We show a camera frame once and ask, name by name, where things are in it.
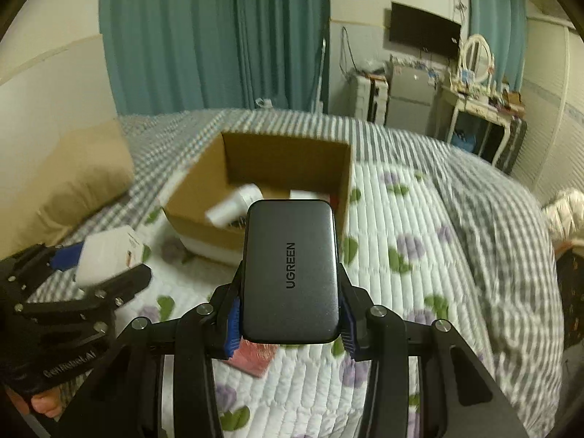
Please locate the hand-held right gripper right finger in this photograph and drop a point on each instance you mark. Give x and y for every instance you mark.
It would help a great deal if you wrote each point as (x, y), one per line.
(349, 331)

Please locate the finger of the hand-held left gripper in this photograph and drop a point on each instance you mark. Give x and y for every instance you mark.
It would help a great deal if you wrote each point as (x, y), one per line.
(123, 288)
(32, 264)

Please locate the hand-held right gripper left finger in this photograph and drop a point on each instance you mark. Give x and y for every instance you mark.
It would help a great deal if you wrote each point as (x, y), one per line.
(231, 326)

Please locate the white small carton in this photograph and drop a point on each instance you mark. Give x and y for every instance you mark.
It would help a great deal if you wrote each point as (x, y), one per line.
(109, 255)

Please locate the dark grey power bank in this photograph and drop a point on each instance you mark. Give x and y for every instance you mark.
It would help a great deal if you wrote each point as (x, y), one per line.
(292, 273)

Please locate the brown cardboard box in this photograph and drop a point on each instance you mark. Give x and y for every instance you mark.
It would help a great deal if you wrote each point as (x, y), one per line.
(283, 159)

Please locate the person's left hand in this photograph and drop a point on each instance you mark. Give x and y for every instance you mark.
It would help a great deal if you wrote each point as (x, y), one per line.
(45, 404)

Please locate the red booklet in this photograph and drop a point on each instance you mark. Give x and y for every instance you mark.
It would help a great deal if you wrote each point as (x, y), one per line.
(253, 358)

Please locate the tan pillow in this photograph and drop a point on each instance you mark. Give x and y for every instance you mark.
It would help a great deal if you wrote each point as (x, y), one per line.
(77, 178)

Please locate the white bottle in box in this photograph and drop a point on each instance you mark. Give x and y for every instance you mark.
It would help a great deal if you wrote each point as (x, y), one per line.
(232, 207)

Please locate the white floral quilted blanket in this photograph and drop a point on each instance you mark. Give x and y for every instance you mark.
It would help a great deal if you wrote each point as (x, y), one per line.
(401, 223)

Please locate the white flat packet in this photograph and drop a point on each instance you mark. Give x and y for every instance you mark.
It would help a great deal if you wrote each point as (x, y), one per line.
(308, 194)

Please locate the grey checked duvet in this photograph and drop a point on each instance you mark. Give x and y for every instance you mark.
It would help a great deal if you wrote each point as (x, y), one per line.
(502, 237)

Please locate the dark patterned cloth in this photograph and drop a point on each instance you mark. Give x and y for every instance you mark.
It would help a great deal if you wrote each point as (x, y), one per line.
(571, 287)

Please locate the white suitcase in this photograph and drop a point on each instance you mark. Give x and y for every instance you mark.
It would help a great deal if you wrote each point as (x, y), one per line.
(365, 98)

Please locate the silver refrigerator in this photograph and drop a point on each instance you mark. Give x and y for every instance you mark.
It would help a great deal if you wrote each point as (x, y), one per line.
(413, 96)

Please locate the white puffy jacket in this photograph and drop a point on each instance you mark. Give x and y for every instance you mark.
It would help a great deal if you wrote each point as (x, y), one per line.
(565, 214)

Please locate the dark chair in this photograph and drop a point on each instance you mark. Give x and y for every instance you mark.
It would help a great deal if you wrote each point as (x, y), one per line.
(513, 146)

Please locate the white standing pole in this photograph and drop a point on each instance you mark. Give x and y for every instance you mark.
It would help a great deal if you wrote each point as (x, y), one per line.
(321, 77)

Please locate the white dressing table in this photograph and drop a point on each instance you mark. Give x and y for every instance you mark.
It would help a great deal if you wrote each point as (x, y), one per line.
(474, 107)

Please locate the wide teal curtain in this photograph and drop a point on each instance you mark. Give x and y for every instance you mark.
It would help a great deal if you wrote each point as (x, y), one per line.
(191, 36)

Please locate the white framed oval mirror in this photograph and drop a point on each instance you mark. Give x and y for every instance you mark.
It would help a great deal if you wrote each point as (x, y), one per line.
(477, 57)

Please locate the white wardrobe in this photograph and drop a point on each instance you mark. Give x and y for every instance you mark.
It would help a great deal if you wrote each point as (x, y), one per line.
(552, 100)

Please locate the narrow teal curtain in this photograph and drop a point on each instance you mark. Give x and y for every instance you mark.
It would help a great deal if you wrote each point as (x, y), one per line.
(495, 13)

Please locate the black wall television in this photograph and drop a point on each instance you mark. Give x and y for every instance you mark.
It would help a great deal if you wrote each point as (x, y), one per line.
(422, 29)

